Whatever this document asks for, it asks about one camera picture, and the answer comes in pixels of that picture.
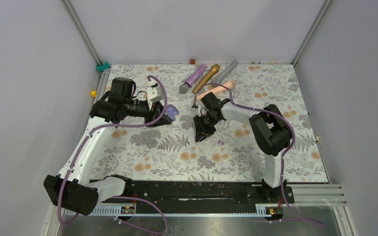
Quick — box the grey microphone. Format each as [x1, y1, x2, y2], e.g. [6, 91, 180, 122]
[211, 60, 239, 84]

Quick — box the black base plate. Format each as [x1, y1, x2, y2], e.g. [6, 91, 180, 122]
[94, 177, 296, 216]

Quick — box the floral patterned table mat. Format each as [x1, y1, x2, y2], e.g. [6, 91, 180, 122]
[91, 64, 329, 183]

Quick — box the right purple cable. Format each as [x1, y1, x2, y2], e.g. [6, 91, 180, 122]
[192, 83, 325, 228]

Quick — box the blue-grey earbud case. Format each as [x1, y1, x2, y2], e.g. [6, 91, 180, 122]
[166, 104, 180, 121]

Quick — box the purple glitter microphone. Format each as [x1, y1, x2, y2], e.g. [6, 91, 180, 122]
[178, 64, 208, 94]

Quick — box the gold microphone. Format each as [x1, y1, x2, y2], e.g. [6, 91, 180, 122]
[192, 64, 220, 94]

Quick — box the pink microphone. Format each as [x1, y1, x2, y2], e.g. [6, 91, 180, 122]
[196, 80, 237, 101]

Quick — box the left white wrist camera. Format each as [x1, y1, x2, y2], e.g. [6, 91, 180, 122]
[146, 81, 164, 110]

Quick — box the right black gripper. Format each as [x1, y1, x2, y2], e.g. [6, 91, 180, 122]
[194, 113, 221, 142]

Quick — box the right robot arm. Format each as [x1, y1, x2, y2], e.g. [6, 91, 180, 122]
[193, 92, 296, 205]

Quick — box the teal corner clamp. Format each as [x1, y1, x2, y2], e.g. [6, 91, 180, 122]
[96, 61, 111, 73]

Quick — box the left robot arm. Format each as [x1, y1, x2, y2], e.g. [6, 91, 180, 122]
[44, 75, 167, 220]

